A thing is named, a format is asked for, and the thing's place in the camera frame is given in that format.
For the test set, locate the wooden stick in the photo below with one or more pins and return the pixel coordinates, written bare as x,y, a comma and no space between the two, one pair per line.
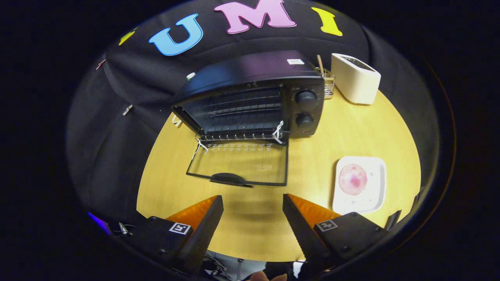
320,64

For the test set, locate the black backdrop cloth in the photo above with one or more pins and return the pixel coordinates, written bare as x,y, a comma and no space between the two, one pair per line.
117,156

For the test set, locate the silver cloth clip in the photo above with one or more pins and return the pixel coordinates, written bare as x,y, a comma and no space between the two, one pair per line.
127,109

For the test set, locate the small white bottle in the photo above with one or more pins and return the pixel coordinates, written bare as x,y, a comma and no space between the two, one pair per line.
190,75

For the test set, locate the pink round food slice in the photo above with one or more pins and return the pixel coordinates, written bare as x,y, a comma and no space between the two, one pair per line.
352,179

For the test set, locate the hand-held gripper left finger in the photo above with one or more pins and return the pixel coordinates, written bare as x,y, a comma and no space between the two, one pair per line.
203,234

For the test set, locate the red cloth clip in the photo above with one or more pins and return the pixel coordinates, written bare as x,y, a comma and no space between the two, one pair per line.
100,64

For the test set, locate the small dish of seeds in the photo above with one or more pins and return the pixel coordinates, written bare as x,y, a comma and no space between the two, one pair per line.
177,120

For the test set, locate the cream white toaster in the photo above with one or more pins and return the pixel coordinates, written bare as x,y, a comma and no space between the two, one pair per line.
355,84

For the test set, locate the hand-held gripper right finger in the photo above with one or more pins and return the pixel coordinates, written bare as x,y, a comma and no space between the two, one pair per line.
302,234

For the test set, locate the white square plate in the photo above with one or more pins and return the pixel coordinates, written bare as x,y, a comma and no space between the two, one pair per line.
375,187

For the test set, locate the black toaster oven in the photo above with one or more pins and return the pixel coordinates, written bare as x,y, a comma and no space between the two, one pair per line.
250,66

